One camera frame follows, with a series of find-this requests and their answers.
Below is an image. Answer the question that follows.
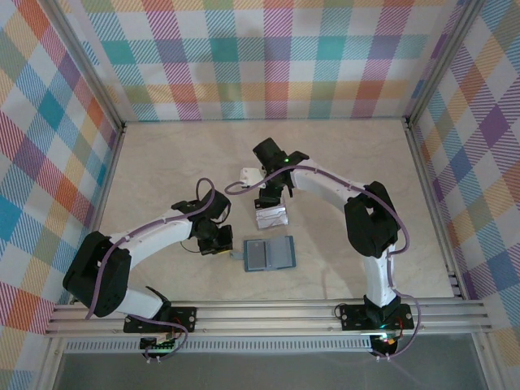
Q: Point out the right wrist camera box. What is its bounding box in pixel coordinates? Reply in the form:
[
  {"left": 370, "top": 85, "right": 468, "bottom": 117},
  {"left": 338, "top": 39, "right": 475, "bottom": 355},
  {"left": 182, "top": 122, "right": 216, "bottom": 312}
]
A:
[{"left": 238, "top": 167, "right": 266, "bottom": 189}]

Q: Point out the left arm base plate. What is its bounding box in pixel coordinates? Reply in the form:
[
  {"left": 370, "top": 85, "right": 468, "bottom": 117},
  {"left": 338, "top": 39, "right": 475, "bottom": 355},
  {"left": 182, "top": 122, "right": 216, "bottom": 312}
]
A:
[{"left": 123, "top": 306, "right": 197, "bottom": 334}]

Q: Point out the aluminium frame post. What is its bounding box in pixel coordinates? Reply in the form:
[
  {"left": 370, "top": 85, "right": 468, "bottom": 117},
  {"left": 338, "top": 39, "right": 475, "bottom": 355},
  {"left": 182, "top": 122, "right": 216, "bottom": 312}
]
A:
[
  {"left": 404, "top": 0, "right": 487, "bottom": 129},
  {"left": 47, "top": 0, "right": 126, "bottom": 133}
]

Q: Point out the aluminium mounting rail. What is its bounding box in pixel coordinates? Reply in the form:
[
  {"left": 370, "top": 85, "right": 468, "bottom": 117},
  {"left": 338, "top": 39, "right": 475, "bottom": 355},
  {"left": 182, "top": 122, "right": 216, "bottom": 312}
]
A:
[{"left": 44, "top": 299, "right": 493, "bottom": 337}]

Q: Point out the white VIP credit card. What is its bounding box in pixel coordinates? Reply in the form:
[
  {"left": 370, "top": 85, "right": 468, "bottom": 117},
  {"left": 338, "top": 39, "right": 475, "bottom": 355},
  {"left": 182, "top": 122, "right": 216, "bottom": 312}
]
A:
[{"left": 256, "top": 209, "right": 284, "bottom": 228}]

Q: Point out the clear plastic box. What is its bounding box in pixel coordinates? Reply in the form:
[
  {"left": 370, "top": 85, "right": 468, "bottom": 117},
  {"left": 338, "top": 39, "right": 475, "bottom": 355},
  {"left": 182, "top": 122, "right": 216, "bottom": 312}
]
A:
[{"left": 252, "top": 204, "right": 291, "bottom": 232}]

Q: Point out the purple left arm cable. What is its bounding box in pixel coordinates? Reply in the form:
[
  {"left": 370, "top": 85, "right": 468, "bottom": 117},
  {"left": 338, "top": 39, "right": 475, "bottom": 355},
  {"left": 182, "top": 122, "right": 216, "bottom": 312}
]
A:
[{"left": 84, "top": 177, "right": 216, "bottom": 362}]

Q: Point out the aluminium frame leg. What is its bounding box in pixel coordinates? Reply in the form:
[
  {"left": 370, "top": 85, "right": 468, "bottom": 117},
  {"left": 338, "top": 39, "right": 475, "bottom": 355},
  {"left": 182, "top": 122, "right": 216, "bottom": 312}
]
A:
[
  {"left": 34, "top": 336, "right": 68, "bottom": 390},
  {"left": 473, "top": 332, "right": 503, "bottom": 390}
]

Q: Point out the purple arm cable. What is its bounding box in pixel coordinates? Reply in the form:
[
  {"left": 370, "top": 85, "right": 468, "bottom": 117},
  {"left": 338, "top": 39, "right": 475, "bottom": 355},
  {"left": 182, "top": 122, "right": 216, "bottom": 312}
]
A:
[
  {"left": 223, "top": 165, "right": 423, "bottom": 362},
  {"left": 84, "top": 177, "right": 216, "bottom": 362}
]

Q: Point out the grey slotted cable duct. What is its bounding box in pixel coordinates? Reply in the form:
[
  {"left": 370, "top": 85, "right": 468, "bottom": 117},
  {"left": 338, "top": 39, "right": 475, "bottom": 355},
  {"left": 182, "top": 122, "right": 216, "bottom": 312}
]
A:
[{"left": 64, "top": 340, "right": 375, "bottom": 354}]

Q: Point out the aluminium table side rail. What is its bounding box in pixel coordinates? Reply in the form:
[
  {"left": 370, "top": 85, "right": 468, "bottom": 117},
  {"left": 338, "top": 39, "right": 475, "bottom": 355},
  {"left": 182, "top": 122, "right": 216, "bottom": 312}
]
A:
[
  {"left": 404, "top": 121, "right": 466, "bottom": 301},
  {"left": 69, "top": 123, "right": 127, "bottom": 306}
]

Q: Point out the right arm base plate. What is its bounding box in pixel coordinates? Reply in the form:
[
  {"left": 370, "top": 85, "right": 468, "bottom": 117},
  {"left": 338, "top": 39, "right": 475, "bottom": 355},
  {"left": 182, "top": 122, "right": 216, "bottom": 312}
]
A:
[{"left": 339, "top": 302, "right": 414, "bottom": 331}]

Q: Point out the teal card holder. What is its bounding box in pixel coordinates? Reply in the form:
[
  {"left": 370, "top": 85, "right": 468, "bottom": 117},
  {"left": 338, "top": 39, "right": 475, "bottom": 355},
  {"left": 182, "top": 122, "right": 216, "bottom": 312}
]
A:
[{"left": 229, "top": 235, "right": 297, "bottom": 274}]

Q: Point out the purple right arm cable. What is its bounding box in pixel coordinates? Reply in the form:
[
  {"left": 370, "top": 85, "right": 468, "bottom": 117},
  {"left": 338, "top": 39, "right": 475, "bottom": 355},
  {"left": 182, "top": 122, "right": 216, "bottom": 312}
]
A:
[{"left": 223, "top": 165, "right": 423, "bottom": 362}]

